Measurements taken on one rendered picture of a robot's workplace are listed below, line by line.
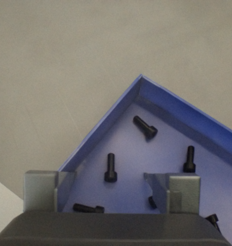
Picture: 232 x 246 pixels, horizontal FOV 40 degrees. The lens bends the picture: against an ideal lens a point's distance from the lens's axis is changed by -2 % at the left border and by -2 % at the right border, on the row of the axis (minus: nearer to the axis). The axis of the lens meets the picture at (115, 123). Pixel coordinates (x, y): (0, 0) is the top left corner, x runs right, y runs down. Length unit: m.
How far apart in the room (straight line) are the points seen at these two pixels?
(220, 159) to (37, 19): 0.16
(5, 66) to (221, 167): 0.15
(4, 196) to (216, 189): 0.12
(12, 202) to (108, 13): 0.15
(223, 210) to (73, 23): 0.16
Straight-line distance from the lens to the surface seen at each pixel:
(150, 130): 0.18
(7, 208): 0.19
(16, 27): 0.25
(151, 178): 0.16
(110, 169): 0.18
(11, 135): 0.20
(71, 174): 0.16
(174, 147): 0.19
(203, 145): 0.20
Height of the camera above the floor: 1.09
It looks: 63 degrees down
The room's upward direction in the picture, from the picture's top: 4 degrees clockwise
